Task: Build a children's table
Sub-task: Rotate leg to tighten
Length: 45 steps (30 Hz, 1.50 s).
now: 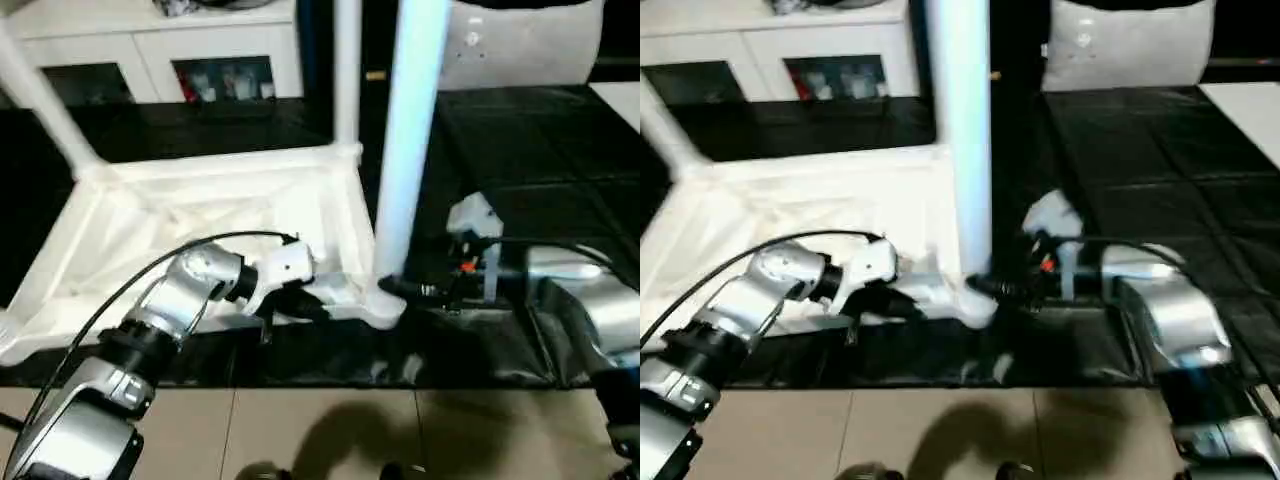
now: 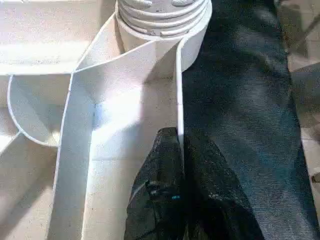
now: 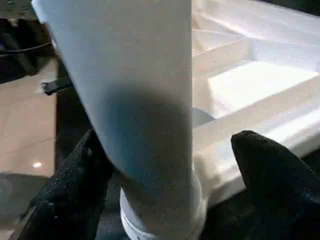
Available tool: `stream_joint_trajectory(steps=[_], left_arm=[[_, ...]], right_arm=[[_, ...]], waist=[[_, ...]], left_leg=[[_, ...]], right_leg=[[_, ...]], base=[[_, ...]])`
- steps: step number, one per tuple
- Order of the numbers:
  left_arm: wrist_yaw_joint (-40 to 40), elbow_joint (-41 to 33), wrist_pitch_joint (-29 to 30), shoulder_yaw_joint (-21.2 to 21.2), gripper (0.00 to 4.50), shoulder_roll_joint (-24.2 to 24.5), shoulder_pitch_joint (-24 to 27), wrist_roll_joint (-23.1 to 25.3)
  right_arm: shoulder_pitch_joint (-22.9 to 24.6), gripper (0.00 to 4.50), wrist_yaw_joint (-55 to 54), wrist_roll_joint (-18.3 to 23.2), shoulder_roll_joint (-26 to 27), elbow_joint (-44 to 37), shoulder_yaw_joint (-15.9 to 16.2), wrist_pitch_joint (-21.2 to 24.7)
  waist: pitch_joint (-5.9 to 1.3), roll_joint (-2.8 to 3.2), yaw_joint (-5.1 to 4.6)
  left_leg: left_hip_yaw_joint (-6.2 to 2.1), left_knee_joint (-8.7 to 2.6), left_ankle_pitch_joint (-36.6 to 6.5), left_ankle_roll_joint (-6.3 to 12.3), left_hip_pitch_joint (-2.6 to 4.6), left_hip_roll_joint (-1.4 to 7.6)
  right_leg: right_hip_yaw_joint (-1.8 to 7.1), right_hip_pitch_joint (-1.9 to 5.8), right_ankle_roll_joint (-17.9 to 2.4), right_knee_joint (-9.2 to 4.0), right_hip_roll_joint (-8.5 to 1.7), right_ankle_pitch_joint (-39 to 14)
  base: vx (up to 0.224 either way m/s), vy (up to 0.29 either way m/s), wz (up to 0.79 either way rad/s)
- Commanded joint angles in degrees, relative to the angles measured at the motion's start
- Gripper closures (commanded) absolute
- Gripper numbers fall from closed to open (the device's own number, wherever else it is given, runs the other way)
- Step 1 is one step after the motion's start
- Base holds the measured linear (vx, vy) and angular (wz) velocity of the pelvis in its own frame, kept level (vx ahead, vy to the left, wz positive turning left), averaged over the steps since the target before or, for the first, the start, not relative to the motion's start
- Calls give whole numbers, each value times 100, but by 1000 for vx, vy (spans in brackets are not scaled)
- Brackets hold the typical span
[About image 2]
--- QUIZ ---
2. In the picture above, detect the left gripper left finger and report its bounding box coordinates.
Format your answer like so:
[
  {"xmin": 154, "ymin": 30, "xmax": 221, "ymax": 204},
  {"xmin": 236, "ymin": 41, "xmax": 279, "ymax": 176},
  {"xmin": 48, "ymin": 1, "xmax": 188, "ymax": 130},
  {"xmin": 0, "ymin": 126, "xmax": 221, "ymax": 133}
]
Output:
[{"xmin": 123, "ymin": 127, "xmax": 187, "ymax": 240}]

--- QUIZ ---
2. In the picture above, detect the white plastic table leg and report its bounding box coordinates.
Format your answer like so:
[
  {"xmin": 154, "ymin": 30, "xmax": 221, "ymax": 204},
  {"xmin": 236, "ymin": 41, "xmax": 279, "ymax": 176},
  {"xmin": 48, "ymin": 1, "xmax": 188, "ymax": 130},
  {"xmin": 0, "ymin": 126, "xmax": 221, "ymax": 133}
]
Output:
[{"xmin": 115, "ymin": 0, "xmax": 209, "ymax": 39}]

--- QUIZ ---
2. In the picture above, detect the black table mat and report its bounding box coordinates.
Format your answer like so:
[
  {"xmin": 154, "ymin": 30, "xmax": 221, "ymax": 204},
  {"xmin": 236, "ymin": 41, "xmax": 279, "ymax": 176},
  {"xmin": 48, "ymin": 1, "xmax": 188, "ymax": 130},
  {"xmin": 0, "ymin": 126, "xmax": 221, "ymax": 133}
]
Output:
[{"xmin": 179, "ymin": 0, "xmax": 320, "ymax": 240}]

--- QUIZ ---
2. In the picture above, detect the white plastic table top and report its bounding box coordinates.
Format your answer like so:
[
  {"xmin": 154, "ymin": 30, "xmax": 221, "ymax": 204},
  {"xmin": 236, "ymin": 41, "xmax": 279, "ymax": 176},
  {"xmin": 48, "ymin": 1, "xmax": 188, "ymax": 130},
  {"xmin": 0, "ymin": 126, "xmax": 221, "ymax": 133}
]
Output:
[{"xmin": 0, "ymin": 0, "xmax": 213, "ymax": 240}]

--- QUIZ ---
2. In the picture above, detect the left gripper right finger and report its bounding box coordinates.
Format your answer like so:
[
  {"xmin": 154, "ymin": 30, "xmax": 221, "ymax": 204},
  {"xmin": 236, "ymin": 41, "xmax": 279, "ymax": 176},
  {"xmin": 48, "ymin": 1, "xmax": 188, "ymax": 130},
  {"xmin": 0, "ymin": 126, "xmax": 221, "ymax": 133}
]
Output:
[{"xmin": 181, "ymin": 129, "xmax": 265, "ymax": 240}]

